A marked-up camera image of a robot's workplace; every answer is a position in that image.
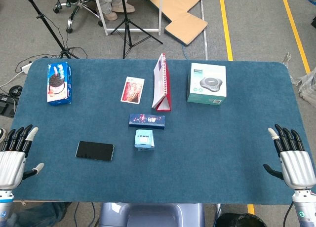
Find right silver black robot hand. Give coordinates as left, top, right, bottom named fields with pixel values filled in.
left=263, top=124, right=316, bottom=190

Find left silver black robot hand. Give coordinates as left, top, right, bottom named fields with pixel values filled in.
left=0, top=124, right=45, bottom=190

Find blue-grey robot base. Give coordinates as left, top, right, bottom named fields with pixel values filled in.
left=98, top=202, right=206, bottom=227

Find black smartphone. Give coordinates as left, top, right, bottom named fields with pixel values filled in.
left=75, top=141, right=115, bottom=162

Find black foot pedal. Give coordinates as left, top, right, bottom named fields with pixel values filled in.
left=0, top=93, right=20, bottom=118

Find black bag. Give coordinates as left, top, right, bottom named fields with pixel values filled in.
left=217, top=212, right=268, bottom=227

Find clear plastic wrapping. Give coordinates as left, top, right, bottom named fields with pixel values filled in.
left=281, top=52, right=316, bottom=109

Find blue Oreo cookie box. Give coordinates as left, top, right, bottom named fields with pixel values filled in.
left=46, top=62, right=73, bottom=106

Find white power strip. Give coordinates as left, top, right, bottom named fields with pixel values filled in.
left=21, top=62, right=34, bottom=74

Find white speakerphone box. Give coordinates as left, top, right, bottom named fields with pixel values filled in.
left=186, top=62, right=227, bottom=105

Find small light blue box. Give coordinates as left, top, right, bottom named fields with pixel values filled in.
left=134, top=129, right=156, bottom=152

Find blue felt table mat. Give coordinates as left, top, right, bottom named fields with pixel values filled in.
left=10, top=58, right=309, bottom=205

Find red picture card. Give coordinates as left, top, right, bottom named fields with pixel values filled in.
left=120, top=76, right=145, bottom=105

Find dark blue long box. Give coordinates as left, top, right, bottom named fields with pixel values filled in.
left=128, top=113, right=165, bottom=129

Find black tripod stand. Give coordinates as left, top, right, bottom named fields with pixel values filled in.
left=21, top=0, right=80, bottom=59
left=110, top=0, right=163, bottom=60

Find red spiral desk calendar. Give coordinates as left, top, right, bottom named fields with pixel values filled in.
left=151, top=53, right=171, bottom=112

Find office chair base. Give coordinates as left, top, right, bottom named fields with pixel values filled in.
left=50, top=0, right=104, bottom=34

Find person's legs and shoes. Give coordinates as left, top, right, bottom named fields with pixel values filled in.
left=99, top=0, right=136, bottom=22

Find flattened cardboard sheet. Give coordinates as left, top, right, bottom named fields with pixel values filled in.
left=144, top=0, right=212, bottom=46

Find white metal frame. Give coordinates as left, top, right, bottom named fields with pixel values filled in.
left=92, top=0, right=162, bottom=37

